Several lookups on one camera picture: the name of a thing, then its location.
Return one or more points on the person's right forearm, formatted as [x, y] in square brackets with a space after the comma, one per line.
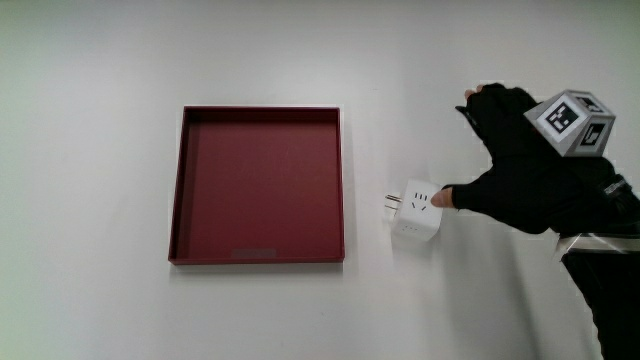
[610, 300]

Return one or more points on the person's right hand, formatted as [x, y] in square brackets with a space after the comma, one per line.
[525, 190]

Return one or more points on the white cube socket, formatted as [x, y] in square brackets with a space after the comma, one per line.
[417, 212]

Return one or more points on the dark red square tray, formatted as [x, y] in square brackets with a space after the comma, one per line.
[260, 185]

